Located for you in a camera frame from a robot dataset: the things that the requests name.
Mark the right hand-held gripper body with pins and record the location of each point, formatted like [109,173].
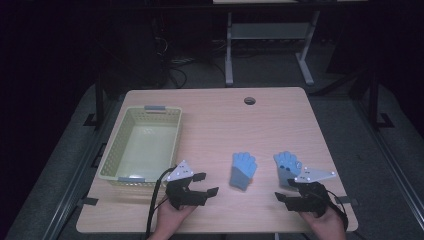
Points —
[310,196]

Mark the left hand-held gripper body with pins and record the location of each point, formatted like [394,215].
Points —
[182,195]

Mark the blue and grey glove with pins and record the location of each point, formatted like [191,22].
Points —
[243,170]
[286,168]

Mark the person's left hand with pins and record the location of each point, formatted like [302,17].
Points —
[171,221]

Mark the person's right hand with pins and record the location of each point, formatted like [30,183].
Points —
[325,225]

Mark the pale yellow plastic basket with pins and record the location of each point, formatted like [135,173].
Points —
[146,146]

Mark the black metal stand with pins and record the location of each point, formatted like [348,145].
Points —
[99,100]
[375,100]

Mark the grey table edge bracket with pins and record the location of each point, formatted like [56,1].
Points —
[348,200]
[87,201]

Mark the aluminium floor rail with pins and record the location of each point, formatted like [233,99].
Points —
[390,156]
[76,186]

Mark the white metal table frame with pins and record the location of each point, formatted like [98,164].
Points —
[270,31]

